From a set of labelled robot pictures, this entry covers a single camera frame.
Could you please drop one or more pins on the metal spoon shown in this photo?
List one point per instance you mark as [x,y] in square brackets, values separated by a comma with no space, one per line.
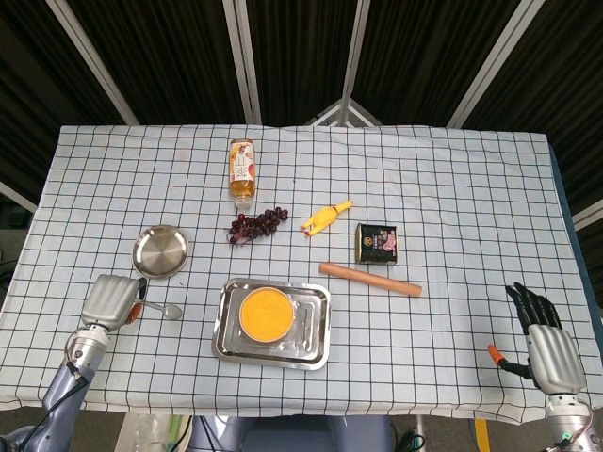
[172,311]

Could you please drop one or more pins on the yellow powder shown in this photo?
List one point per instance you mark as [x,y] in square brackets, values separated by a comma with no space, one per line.
[266,313]

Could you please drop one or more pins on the dark folding screen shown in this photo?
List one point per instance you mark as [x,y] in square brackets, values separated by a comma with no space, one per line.
[179,61]

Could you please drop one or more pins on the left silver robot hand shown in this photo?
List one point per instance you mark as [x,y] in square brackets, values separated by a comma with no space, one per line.
[106,301]

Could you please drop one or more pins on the round steel plate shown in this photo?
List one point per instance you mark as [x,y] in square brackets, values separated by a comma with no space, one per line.
[160,252]

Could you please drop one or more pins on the wooden rolling pin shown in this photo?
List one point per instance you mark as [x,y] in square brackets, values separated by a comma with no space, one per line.
[369,279]

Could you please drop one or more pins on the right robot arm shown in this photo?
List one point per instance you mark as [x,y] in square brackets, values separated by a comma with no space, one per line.
[570,419]

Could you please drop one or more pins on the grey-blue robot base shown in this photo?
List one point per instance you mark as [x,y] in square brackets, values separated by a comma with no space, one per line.
[292,435]

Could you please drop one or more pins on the rectangular steel tray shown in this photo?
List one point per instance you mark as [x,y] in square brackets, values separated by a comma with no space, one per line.
[311,329]

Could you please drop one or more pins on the white checked tablecloth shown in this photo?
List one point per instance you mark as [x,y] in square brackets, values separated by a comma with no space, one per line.
[424,179]

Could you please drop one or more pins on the dark red grape bunch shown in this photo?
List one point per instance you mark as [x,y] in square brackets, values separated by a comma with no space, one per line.
[256,223]

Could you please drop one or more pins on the tea bottle with white cap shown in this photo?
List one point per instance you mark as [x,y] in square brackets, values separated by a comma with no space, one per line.
[243,169]

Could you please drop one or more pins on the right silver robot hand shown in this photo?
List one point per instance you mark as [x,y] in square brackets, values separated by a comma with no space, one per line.
[553,358]

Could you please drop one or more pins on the black luncheon meat can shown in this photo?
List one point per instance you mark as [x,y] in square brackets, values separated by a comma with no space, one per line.
[376,244]

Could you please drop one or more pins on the clear plastic bag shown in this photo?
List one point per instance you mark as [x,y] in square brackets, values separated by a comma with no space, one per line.
[148,433]

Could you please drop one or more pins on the yellow rubber chicken toy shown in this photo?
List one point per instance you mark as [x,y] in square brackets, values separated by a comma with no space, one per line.
[322,217]

